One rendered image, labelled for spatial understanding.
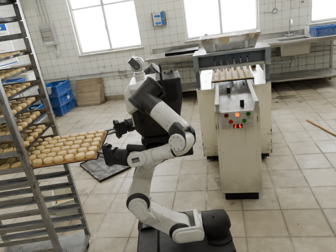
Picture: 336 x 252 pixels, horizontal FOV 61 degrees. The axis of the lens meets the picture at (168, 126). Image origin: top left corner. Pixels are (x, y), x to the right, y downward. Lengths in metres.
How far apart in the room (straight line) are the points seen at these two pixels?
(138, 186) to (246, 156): 1.01
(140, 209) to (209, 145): 1.54
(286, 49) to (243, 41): 2.63
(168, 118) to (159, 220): 0.84
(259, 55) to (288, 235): 1.60
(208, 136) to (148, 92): 1.85
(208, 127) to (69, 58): 4.34
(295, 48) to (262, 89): 2.63
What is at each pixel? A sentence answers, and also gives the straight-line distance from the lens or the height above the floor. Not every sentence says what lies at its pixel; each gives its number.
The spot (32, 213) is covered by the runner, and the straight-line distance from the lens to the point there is 1.79.
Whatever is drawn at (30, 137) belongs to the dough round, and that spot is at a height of 1.06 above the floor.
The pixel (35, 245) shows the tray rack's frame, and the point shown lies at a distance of 2.49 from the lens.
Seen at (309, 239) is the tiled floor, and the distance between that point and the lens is 2.35.
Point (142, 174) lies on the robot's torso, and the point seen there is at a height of 0.75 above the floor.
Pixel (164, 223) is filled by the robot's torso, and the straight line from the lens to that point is 1.91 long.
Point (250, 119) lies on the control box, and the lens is 2.24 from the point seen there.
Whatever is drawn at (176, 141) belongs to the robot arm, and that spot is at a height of 1.08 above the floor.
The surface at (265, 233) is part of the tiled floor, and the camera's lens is 2.35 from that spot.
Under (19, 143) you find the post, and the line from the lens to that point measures 1.55.
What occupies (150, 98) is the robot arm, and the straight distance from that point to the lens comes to 1.29.
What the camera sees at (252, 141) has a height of 0.57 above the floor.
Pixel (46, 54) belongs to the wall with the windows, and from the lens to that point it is 6.94.
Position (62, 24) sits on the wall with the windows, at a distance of 6.66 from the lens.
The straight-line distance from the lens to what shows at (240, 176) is 2.49.
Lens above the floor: 1.58
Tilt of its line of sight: 21 degrees down
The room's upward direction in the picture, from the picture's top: 9 degrees counter-clockwise
